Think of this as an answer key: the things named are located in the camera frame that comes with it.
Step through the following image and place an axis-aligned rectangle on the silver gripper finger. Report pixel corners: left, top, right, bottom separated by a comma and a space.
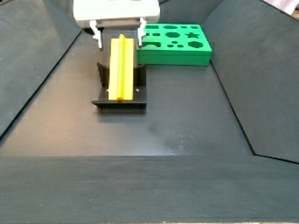
136, 17, 147, 47
89, 20, 103, 49

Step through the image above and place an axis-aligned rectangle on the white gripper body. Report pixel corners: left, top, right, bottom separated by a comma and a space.
72, 0, 160, 28

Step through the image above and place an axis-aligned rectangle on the black cradle fixture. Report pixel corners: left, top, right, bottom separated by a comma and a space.
92, 64, 147, 109

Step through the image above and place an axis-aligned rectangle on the green shape-sorting block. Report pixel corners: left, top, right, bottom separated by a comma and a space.
137, 24, 212, 66

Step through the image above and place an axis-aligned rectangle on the yellow star-profile bar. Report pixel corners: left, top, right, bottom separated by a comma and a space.
108, 34, 135, 102

